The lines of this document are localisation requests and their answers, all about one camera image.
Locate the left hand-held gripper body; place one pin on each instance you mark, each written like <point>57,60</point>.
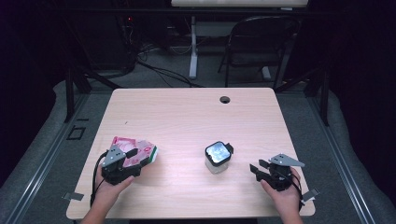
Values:
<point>120,172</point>

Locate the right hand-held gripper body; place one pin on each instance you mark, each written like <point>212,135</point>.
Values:
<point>278,179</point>

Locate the red and white plastic bag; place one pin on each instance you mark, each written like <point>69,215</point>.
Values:
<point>140,149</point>

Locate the person's right hand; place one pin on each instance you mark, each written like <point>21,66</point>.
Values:
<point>286,200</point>

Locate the person's left hand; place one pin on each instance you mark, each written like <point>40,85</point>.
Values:
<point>106,191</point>

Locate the grey table corner tab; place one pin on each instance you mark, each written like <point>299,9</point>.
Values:
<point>310,194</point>
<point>73,196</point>

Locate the black metal stand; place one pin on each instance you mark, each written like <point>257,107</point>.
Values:
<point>69,93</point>
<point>324,93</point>

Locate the black folding chair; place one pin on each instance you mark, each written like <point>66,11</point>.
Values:
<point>246,59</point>

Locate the dark computer case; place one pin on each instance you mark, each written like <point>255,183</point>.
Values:
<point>109,46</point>

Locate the white standing desk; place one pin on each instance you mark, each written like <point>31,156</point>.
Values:
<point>193,46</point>

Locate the aluminium floor rail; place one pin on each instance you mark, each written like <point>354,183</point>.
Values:
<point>40,169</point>
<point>345,168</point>

